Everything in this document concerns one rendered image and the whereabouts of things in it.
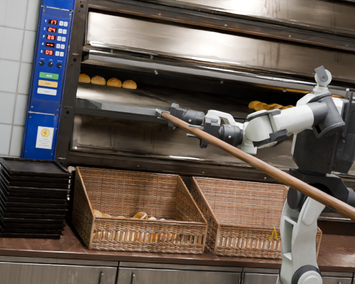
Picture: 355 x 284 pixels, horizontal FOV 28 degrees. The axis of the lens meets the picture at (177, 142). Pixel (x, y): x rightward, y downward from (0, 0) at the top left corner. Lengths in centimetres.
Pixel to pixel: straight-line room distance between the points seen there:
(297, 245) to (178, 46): 122
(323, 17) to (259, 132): 145
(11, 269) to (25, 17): 118
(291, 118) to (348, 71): 144
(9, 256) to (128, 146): 90
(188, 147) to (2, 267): 119
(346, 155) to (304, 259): 48
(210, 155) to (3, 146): 107
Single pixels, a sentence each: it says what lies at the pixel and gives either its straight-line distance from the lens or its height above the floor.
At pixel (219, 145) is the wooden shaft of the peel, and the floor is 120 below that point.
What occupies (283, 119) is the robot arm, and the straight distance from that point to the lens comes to 261.
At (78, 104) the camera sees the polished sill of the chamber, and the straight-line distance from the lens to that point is 352.
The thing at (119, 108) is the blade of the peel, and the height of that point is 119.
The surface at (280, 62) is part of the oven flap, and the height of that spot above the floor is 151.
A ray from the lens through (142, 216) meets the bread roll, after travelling 355.
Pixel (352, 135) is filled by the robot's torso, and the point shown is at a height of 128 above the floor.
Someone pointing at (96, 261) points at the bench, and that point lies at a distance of 315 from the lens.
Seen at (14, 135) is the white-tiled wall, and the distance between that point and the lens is 351.
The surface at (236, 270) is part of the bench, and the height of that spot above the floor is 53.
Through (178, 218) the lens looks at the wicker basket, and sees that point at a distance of 364.
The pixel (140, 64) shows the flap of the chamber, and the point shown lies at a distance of 341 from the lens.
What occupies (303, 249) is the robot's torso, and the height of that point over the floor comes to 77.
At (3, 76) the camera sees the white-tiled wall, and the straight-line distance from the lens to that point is 347.
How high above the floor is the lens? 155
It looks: 8 degrees down
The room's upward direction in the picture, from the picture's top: 9 degrees clockwise
